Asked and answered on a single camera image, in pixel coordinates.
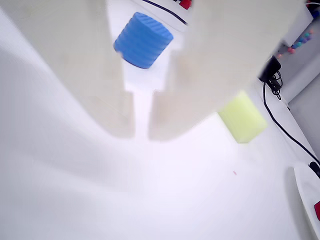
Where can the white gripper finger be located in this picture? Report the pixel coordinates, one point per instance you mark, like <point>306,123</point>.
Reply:
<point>220,62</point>
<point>75,62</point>

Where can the red cube block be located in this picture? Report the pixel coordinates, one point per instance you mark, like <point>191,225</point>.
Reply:
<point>317,210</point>

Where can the pale yellow foam block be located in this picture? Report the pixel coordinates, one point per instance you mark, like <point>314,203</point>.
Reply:
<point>243,120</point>

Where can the blue ribbed cylinder block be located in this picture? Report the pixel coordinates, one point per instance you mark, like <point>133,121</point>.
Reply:
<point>143,41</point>

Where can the black box device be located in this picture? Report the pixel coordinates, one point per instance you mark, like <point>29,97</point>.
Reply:
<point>270,68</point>

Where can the pink small ball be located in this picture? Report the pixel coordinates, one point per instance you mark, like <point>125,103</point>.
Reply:
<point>279,56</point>

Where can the red object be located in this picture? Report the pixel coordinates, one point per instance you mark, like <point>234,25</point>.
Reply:
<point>185,3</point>

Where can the red small ball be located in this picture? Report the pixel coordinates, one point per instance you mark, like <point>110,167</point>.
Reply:
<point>291,50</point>

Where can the blue small ball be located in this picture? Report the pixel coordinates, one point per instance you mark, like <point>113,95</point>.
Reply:
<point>299,44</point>

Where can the white box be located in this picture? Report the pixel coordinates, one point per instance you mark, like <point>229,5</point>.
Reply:
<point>298,25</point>

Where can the white round plate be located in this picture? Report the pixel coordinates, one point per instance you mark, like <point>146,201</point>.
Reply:
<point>306,195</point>

